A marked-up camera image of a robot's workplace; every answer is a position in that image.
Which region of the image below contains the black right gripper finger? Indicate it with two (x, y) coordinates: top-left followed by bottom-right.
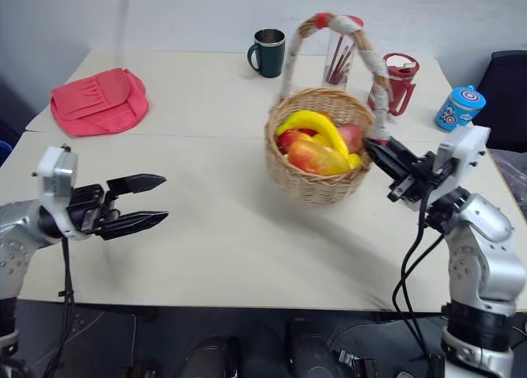
(363, 137), (413, 182)
(385, 136), (426, 168)

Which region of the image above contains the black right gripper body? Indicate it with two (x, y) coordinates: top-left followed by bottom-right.
(386, 151), (449, 203)

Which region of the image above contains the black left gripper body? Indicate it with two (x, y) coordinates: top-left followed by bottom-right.
(65, 183), (121, 236)

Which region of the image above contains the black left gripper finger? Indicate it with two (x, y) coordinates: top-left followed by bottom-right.
(98, 211), (170, 242)
(106, 173), (168, 198)

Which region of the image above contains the wicker basket with handle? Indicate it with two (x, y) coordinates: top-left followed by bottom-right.
(263, 12), (394, 207)

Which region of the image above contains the red apple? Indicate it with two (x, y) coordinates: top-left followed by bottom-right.
(337, 123), (366, 154)

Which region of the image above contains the blue shield print tin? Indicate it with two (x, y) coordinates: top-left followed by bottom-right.
(435, 85), (487, 131)

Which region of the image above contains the orange red mango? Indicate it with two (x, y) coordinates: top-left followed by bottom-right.
(287, 139), (352, 176)

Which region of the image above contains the red lidded pitcher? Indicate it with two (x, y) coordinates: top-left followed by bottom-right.
(366, 52), (422, 117)

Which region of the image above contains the yellow banana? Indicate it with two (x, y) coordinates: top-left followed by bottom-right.
(275, 110), (364, 174)

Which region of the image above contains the red fabric pouch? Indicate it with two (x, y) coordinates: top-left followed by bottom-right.
(49, 67), (151, 138)

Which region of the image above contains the small red fruit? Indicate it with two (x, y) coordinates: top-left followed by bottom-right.
(277, 128), (316, 153)

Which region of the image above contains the red stick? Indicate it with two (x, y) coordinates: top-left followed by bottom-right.
(338, 44), (357, 85)
(326, 35), (345, 85)
(331, 43), (352, 85)

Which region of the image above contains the clear glass tumbler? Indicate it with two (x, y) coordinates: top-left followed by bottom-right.
(321, 15), (366, 91)

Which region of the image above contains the black chair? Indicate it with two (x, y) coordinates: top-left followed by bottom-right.
(472, 49), (527, 153)

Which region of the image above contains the dark rounded shape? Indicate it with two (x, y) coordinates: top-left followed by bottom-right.
(180, 335), (240, 378)
(285, 317), (343, 378)

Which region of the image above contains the dark green steel mug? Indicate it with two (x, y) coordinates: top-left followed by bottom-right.
(246, 28), (287, 80)

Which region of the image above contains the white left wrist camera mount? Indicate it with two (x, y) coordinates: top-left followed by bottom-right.
(32, 145), (90, 241)

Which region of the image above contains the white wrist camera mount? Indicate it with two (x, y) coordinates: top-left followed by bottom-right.
(32, 145), (90, 241)
(435, 125), (492, 209)

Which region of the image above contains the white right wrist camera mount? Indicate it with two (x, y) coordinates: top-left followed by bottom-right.
(435, 125), (492, 209)

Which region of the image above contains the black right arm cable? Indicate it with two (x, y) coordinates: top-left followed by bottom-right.
(392, 187), (445, 378)

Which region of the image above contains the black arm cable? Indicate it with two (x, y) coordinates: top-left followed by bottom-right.
(40, 234), (77, 378)
(392, 187), (445, 378)

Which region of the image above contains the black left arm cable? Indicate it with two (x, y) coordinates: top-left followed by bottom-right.
(40, 234), (77, 378)

